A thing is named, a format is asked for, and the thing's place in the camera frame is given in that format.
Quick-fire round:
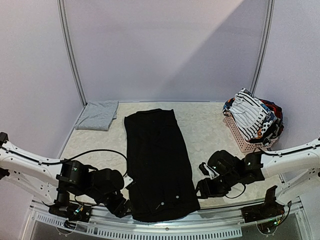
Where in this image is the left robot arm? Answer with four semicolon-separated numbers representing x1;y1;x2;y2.
0;132;133;223

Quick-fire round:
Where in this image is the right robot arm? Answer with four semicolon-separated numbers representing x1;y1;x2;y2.
196;138;320;218

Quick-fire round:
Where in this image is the white striped garment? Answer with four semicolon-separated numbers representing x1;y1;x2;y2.
228;88;275;141

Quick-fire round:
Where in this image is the right aluminium corner post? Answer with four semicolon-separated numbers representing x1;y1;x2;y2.
250;0;275;94

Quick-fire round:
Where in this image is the aluminium front rail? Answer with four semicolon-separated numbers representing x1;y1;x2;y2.
27;192;308;240

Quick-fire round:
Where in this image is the pink perforated laundry basket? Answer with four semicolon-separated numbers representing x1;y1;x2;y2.
224;116;278;153

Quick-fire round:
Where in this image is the colourful patterned garment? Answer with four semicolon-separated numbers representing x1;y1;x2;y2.
222;97;283;146

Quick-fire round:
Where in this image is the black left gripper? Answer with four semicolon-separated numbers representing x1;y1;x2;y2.
86;189;136;219

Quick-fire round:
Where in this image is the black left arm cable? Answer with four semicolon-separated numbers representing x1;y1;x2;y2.
0;147;130;181

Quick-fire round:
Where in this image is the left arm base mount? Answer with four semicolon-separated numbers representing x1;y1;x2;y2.
48;203;92;223

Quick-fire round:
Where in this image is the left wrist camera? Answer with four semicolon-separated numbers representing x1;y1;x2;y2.
93;168;134;194

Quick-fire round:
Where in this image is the aluminium corner post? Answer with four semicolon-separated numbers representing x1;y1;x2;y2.
57;0;88;107
250;0;275;94

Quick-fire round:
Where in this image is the grey tank top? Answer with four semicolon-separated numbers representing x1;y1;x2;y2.
74;100;119;131

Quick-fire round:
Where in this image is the left aluminium corner post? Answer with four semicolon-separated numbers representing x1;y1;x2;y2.
57;0;88;107

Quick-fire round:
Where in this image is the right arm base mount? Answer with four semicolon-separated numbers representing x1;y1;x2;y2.
241;202;285;223

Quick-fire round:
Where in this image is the black shirt with buttons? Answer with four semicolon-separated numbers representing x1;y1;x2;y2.
124;108;200;223

